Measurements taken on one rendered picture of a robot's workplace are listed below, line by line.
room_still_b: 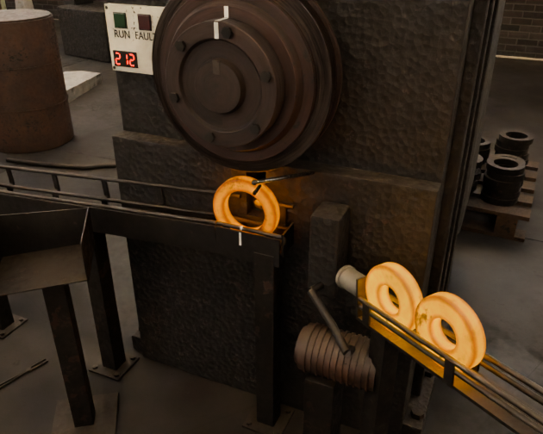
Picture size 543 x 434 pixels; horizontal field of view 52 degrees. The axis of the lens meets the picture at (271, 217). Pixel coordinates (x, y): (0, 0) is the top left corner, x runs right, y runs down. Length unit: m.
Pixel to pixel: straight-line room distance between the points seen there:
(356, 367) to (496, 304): 1.28
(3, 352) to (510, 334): 1.96
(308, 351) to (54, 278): 0.70
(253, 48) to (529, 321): 1.73
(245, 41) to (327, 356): 0.76
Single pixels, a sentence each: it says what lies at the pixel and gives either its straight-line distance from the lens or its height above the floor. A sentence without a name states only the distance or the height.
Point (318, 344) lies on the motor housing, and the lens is 1.41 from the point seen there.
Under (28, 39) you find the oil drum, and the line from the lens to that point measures 4.08.
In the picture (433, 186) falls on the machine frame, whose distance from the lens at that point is 1.41.
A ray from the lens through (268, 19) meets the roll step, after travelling 1.25.
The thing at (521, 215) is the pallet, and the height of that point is 0.14.
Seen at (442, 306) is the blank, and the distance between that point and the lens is 1.14.
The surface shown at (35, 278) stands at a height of 0.60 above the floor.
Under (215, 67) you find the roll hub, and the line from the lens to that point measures 1.25.
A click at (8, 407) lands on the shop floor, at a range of 2.16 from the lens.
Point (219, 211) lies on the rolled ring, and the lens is 1.52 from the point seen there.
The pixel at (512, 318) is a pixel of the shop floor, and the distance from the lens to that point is 2.52.
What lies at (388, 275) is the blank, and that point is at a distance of 1.23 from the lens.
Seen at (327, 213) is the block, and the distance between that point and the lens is 1.39.
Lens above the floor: 1.44
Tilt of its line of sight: 28 degrees down
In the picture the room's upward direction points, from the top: straight up
